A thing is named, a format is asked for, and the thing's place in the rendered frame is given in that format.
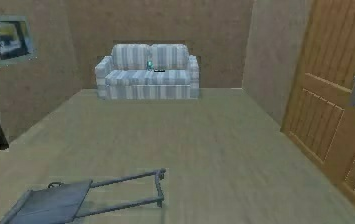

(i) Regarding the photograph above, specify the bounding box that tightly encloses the grey striped sofa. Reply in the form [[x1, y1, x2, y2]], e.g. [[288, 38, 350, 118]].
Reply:
[[94, 43, 201, 101]]

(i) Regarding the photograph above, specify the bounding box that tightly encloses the brown wooden room door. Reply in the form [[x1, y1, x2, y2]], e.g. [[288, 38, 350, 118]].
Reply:
[[280, 0, 355, 220]]

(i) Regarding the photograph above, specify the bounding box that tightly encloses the grey framed wall picture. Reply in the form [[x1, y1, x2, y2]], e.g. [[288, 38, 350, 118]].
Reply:
[[0, 14, 38, 69]]

